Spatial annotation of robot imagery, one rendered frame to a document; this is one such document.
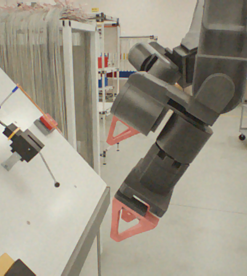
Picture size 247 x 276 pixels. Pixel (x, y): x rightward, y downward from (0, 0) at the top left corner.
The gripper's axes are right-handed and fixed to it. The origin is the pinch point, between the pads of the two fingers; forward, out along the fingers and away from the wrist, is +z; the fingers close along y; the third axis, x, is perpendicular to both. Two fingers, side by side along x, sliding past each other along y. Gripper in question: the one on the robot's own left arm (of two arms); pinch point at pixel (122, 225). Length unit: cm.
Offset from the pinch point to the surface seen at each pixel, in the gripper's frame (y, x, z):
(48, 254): -7.2, -8.5, 21.3
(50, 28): -85, -68, -3
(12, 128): -15.7, -30.7, 6.6
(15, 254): -0.6, -12.9, 19.2
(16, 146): -14.8, -27.6, 9.4
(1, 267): 10.7, -10.9, 9.2
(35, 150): -15.7, -23.7, 7.8
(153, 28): -834, -183, -3
